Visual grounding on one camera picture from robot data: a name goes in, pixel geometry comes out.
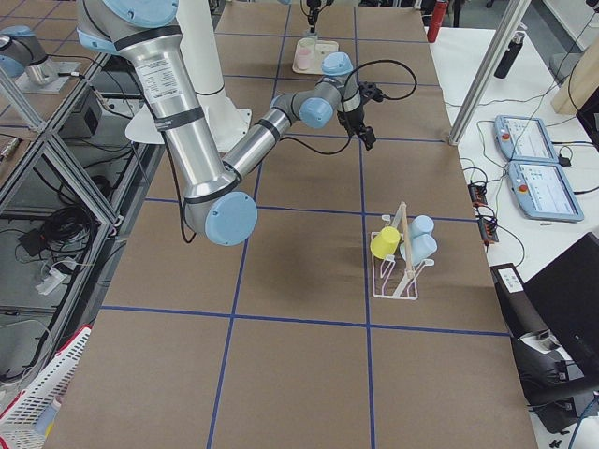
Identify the pink plastic cup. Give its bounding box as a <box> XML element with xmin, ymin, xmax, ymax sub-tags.
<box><xmin>294</xmin><ymin>48</ymin><xmax>313</xmax><ymax>71</ymax></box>

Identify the white plastic basket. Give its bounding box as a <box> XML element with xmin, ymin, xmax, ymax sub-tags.
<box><xmin>1</xmin><ymin>325</ymin><xmax>92</xmax><ymax>448</ymax></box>

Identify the black laptop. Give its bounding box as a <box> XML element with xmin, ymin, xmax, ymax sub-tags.
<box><xmin>524</xmin><ymin>232</ymin><xmax>598</xmax><ymax>362</ymax></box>

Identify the blue teach pendant far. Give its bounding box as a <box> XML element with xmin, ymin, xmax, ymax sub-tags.
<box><xmin>494</xmin><ymin>115</ymin><xmax>558</xmax><ymax>163</ymax></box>

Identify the blue teach pendant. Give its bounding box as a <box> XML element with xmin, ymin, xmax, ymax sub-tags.
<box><xmin>507</xmin><ymin>160</ymin><xmax>584</xmax><ymax>223</ymax></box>
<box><xmin>494</xmin><ymin>115</ymin><xmax>558</xmax><ymax>163</ymax></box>

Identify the blue teach pendant near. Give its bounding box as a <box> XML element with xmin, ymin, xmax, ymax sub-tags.
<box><xmin>507</xmin><ymin>160</ymin><xmax>584</xmax><ymax>223</ymax></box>

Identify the white wire cup rack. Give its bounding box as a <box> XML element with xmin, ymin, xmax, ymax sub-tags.
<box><xmin>369</xmin><ymin>201</ymin><xmax>437</xmax><ymax>300</ymax></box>

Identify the pale green plastic cup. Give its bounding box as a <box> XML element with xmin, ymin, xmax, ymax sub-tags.
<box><xmin>298</xmin><ymin>37</ymin><xmax>315</xmax><ymax>51</ymax></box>

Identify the blue plastic cup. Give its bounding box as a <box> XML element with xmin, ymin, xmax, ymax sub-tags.
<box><xmin>408</xmin><ymin>215</ymin><xmax>434</xmax><ymax>239</ymax></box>
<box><xmin>410</xmin><ymin>234</ymin><xmax>438</xmax><ymax>265</ymax></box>

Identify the black bottle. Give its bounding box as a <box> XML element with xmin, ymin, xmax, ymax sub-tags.
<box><xmin>493</xmin><ymin>31</ymin><xmax>526</xmax><ymax>79</ymax></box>

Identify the yellow plastic cup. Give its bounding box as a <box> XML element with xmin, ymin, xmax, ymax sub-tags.
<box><xmin>370</xmin><ymin>226</ymin><xmax>402</xmax><ymax>259</ymax></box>

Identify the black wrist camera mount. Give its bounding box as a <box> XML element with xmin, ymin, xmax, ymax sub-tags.
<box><xmin>358</xmin><ymin>81</ymin><xmax>386</xmax><ymax>105</ymax></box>

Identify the red bottle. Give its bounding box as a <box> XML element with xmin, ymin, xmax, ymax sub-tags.
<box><xmin>427</xmin><ymin>0</ymin><xmax>448</xmax><ymax>43</ymax></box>

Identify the aluminium frame post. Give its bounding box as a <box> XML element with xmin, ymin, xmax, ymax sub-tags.
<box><xmin>448</xmin><ymin>0</ymin><xmax>531</xmax><ymax>146</ymax></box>

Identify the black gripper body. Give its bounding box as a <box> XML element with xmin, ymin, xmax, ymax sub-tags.
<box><xmin>337</xmin><ymin>106</ymin><xmax>365</xmax><ymax>136</ymax></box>
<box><xmin>301</xmin><ymin>0</ymin><xmax>333</xmax><ymax>14</ymax></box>

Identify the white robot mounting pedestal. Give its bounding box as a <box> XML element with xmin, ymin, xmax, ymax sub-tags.
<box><xmin>177</xmin><ymin>0</ymin><xmax>252</xmax><ymax>152</ymax></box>

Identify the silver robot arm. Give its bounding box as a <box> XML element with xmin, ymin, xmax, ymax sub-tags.
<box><xmin>77</xmin><ymin>1</ymin><xmax>375</xmax><ymax>246</ymax></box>

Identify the cream plastic tray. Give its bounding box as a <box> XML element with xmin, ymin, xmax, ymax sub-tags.
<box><xmin>292</xmin><ymin>39</ymin><xmax>339</xmax><ymax>75</ymax></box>

